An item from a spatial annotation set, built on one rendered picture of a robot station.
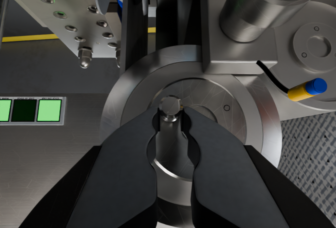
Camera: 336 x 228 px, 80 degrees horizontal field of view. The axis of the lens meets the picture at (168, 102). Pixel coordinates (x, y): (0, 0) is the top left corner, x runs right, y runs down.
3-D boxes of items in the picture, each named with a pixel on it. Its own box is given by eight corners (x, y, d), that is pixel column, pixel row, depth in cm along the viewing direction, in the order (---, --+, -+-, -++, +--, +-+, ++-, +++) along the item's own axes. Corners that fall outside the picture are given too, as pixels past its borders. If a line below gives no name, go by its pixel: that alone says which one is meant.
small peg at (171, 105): (176, 121, 12) (154, 111, 12) (173, 125, 14) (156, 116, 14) (187, 101, 12) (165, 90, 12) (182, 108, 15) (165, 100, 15)
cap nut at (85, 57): (90, 48, 50) (88, 65, 50) (95, 54, 54) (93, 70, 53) (75, 48, 50) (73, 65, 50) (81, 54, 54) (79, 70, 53)
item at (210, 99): (219, 204, 13) (122, 147, 14) (212, 196, 15) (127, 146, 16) (264, 107, 15) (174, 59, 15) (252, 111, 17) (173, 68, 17)
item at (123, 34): (131, -86, 22) (124, 79, 18) (147, 31, 45) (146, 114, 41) (126, -86, 22) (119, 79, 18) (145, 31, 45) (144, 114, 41)
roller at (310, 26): (372, -12, 20) (400, 111, 17) (255, 74, 45) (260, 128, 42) (249, -14, 19) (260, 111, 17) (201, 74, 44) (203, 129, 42)
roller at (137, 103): (289, 111, 17) (214, 240, 15) (213, 129, 42) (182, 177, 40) (173, 36, 18) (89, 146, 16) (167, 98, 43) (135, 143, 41)
